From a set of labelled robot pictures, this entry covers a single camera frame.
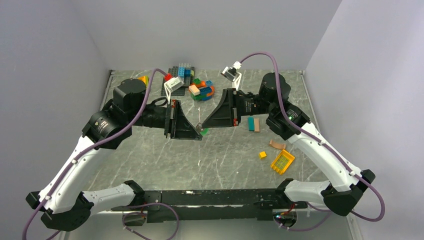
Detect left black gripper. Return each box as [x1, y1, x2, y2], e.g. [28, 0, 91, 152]
[128, 99, 203, 141]

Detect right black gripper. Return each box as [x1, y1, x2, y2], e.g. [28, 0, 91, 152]
[202, 87, 275, 127]

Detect green key tag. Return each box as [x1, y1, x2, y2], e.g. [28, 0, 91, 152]
[200, 128, 209, 136]

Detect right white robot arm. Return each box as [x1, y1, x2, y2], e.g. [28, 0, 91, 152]
[201, 72, 376, 216]

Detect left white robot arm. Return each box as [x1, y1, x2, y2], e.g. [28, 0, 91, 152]
[26, 78, 202, 232]

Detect colourful brick cluster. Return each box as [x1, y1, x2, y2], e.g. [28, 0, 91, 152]
[188, 78, 215, 101]

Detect teal and tan brick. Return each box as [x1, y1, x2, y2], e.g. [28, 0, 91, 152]
[247, 116, 260, 133]

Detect dark grey brick baseplate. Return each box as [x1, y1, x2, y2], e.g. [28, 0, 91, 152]
[160, 66, 195, 97]

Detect blue brick stack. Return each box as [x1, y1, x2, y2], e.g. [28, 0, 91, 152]
[177, 63, 195, 87]

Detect small yellow brick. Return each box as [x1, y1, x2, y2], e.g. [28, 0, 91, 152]
[258, 151, 267, 160]

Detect orange yellow triangle brick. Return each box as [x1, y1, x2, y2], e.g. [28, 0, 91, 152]
[137, 75, 150, 87]

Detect tan curved brick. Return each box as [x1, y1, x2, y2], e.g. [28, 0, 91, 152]
[268, 139, 286, 150]

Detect yellow window brick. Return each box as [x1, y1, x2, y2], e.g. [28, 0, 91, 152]
[270, 149, 295, 175]

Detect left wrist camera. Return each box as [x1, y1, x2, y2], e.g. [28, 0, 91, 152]
[163, 73, 184, 103]

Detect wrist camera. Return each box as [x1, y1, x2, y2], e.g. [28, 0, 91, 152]
[163, 73, 184, 103]
[220, 61, 242, 91]

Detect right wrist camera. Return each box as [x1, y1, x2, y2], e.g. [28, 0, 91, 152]
[220, 61, 242, 91]

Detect black base frame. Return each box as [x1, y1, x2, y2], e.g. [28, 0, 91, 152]
[109, 188, 309, 223]

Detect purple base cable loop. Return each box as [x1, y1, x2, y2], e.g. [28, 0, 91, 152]
[121, 202, 181, 240]

